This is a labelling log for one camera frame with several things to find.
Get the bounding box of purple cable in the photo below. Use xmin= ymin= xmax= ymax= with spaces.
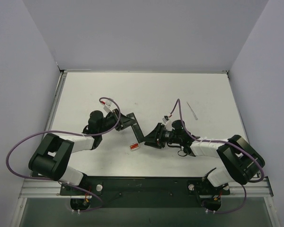
xmin=168 ymin=98 xmax=266 ymax=183
xmin=6 ymin=97 xmax=121 ymax=182

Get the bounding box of black remote control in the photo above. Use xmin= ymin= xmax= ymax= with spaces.
xmin=126 ymin=113 xmax=144 ymax=143

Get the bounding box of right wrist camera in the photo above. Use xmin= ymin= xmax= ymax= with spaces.
xmin=162 ymin=114 xmax=172 ymax=124

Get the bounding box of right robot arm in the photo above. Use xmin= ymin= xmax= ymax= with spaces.
xmin=143 ymin=120 xmax=265 ymax=188

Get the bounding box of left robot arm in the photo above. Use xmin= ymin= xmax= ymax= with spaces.
xmin=28 ymin=109 xmax=144 ymax=195

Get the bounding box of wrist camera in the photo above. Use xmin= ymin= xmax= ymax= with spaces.
xmin=162 ymin=114 xmax=172 ymax=124
xmin=102 ymin=99 xmax=113 ymax=113

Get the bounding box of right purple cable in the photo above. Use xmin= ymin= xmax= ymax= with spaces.
xmin=168 ymin=98 xmax=266 ymax=183

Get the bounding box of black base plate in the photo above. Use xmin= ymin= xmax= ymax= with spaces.
xmin=60 ymin=176 xmax=230 ymax=208

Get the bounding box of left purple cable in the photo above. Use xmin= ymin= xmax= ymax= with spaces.
xmin=6 ymin=97 xmax=121 ymax=182

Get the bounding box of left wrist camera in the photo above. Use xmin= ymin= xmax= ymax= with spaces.
xmin=102 ymin=99 xmax=113 ymax=113

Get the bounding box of aluminium frame rail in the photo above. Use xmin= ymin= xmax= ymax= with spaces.
xmin=18 ymin=176 xmax=274 ymax=199

